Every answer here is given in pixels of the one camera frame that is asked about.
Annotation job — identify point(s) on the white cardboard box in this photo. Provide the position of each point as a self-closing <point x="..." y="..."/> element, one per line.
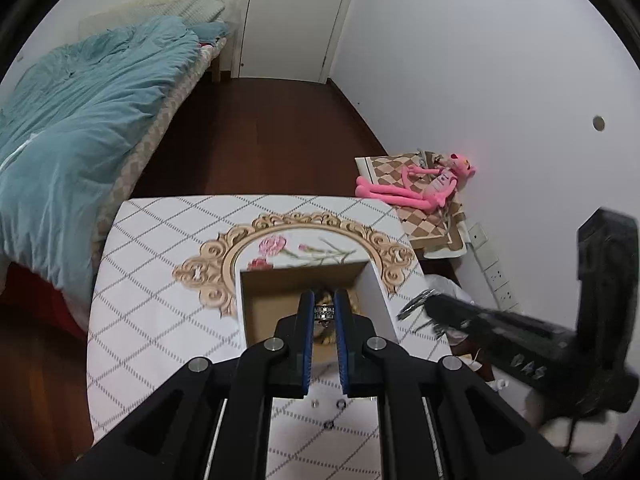
<point x="265" y="296"/>

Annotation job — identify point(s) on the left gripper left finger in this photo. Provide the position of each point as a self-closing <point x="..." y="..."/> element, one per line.
<point x="277" y="367"/>

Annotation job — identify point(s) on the white plastic bag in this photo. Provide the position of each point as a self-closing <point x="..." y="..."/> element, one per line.
<point x="445" y="294"/>

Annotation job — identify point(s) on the white door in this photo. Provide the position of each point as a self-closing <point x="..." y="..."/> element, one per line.
<point x="288" y="39"/>

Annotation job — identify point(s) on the bed with patterned mattress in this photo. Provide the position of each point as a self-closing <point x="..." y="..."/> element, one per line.
<point x="133" y="13"/>

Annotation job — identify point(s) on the patterned white tablecloth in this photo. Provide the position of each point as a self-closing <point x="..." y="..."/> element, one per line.
<point x="167" y="285"/>

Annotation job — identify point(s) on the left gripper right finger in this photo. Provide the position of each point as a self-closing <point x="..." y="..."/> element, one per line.
<point x="374" y="367"/>

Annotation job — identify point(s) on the teal blue duvet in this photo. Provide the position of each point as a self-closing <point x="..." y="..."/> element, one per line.
<point x="66" y="133"/>

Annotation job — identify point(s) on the white wall power strip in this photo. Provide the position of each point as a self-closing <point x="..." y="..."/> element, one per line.
<point x="494" y="275"/>

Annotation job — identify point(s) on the pink panther plush toy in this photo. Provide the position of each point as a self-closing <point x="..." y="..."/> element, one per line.
<point x="402" y="183"/>

